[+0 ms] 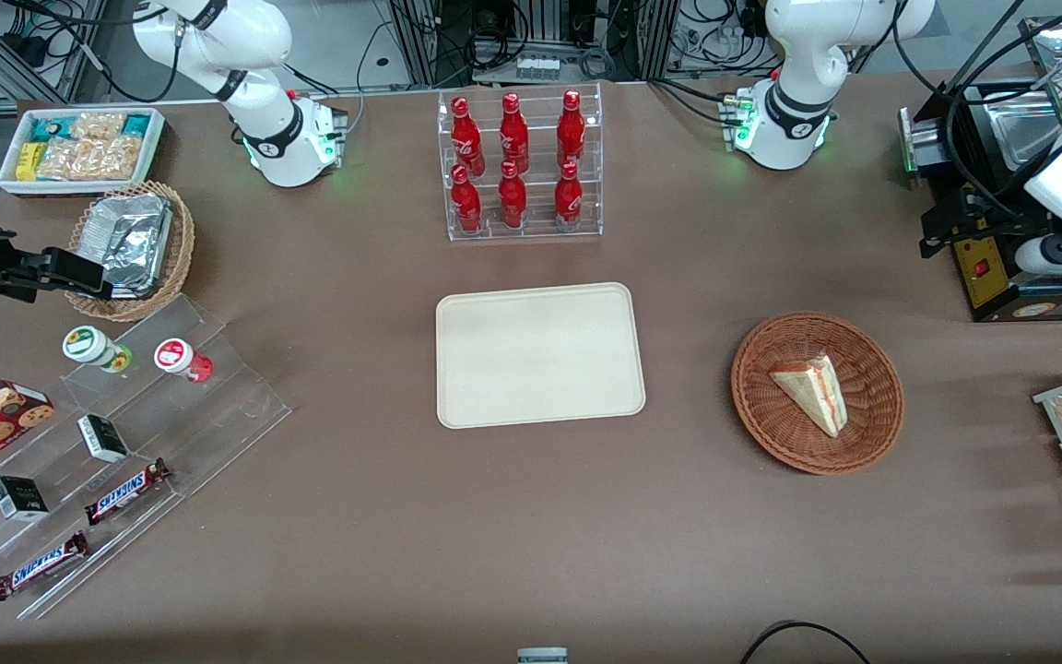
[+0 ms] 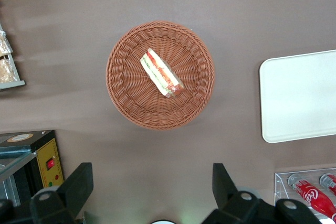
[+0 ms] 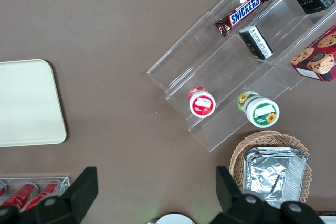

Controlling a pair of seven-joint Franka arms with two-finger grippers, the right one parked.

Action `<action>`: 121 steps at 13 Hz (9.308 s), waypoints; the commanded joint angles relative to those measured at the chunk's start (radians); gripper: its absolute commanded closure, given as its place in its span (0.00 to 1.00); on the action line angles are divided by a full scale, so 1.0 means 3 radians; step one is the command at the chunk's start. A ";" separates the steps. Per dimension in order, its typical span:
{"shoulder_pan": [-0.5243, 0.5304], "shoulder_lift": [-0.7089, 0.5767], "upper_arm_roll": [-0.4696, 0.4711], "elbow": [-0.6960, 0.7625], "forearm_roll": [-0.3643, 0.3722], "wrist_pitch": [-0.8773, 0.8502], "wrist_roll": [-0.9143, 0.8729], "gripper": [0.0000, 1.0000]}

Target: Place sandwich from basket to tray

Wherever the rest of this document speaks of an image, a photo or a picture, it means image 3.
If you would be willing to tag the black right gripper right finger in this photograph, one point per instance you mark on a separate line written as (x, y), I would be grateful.
(228, 195)

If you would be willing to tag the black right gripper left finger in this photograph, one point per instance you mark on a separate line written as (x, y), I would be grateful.
(78, 192)

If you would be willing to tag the light tan wicker basket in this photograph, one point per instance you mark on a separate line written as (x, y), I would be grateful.
(237, 158)

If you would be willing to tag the aluminium foil tray stack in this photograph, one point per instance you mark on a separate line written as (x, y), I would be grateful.
(270, 176)

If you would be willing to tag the cream rectangular plastic tray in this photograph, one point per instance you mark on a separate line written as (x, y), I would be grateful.
(29, 103)

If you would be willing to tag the clear acrylic can holder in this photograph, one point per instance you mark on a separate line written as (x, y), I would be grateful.
(64, 180)

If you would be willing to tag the red drink can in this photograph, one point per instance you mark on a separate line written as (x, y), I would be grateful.
(2, 188)
(42, 195)
(19, 195)

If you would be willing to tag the white round object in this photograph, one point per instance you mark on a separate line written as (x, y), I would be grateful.
(173, 219)

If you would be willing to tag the green sunflower yogurt cup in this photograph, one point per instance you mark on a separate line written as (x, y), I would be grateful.
(262, 112)

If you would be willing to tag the red strawberry yogurt cup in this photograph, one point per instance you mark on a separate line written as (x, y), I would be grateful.
(202, 104)

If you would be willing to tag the clear acrylic stepped display stand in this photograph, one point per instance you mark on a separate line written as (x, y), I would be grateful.
(199, 58)

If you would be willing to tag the small black box white label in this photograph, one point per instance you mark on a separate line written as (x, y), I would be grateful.
(256, 41)

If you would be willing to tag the red chocolate chip cookie box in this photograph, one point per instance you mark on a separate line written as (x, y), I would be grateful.
(319, 56)

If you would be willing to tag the Snickers chocolate bar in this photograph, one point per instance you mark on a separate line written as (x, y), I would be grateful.
(244, 10)

